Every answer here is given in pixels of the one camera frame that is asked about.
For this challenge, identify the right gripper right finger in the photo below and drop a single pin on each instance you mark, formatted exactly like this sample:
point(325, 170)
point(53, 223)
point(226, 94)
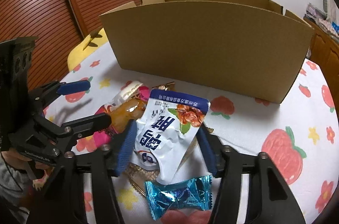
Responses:
point(270, 199)

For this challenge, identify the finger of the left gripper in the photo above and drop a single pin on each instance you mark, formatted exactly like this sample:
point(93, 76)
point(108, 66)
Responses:
point(84, 127)
point(46, 94)

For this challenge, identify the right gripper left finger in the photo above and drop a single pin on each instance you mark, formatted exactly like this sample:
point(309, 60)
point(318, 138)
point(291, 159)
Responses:
point(63, 195)

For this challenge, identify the pink packaged braised egg snack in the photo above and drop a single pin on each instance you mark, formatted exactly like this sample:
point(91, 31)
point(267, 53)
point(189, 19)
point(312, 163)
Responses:
point(132, 109)

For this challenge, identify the small white wafer pack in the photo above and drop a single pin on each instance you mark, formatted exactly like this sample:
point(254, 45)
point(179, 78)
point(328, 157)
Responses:
point(130, 89)

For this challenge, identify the blue top white duck pack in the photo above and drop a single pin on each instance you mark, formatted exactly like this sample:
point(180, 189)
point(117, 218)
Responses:
point(166, 130)

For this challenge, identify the blue foil candy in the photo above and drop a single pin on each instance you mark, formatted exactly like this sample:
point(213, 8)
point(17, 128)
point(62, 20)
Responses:
point(194, 193)

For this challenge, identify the copper foil candy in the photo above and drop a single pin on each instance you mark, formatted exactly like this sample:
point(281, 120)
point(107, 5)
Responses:
point(166, 87)

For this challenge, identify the person's left hand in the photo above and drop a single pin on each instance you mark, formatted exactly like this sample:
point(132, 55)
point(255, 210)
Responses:
point(20, 162)

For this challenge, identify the fruit print white cloth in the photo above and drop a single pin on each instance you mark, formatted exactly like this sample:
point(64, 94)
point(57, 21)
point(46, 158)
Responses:
point(300, 134)

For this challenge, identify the yellow Pikachu plush toy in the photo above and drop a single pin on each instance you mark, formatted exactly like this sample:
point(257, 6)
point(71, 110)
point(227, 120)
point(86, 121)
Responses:
point(89, 45)

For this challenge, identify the wooden sideboard cabinet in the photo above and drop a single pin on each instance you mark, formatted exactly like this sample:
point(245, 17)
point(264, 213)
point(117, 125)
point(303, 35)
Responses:
point(324, 52)

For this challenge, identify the brown cardboard box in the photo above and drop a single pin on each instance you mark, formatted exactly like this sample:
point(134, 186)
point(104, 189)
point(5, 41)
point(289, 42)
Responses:
point(250, 47)

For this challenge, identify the folded patterned fabric pile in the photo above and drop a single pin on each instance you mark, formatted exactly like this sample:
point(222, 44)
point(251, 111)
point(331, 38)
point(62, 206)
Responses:
point(319, 18)

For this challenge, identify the small white fan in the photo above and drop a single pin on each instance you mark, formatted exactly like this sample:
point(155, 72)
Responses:
point(325, 5)

